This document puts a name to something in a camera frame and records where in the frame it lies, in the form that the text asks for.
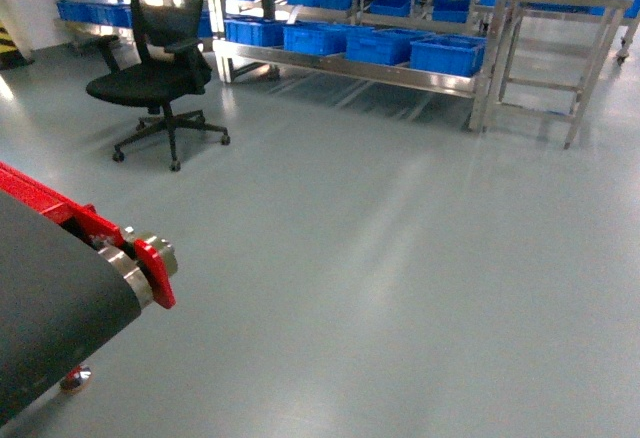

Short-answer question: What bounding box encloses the blue bin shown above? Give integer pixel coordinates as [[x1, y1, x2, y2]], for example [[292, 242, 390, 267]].
[[283, 22, 374, 56], [409, 35, 487, 77], [225, 16, 285, 47], [345, 29, 435, 66]]

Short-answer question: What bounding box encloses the blue bin bottom left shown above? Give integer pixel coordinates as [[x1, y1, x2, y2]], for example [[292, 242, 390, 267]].
[[225, 16, 285, 47]]

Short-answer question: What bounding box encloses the stainless steel shelf rack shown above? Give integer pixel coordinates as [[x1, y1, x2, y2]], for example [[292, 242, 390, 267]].
[[210, 0, 508, 132]]

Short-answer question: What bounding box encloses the blue bin bottom right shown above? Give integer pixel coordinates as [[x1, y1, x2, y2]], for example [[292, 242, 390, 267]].
[[409, 35, 487, 77]]

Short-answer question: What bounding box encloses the black office chair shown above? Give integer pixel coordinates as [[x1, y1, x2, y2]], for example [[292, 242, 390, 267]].
[[86, 0, 230, 172]]

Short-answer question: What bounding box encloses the black conveyor belt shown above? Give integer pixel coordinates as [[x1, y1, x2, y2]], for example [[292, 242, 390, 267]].
[[1, 193, 141, 423]]

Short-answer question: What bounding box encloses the small stainless steel table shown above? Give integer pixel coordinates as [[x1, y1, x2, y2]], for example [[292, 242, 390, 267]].
[[480, 0, 635, 148]]

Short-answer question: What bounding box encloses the yellow black striped pillar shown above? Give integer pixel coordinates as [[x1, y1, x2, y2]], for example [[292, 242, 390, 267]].
[[0, 24, 34, 71]]

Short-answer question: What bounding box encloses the red conveyor side frame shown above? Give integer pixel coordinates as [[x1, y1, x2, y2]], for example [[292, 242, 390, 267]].
[[1, 163, 178, 309]]

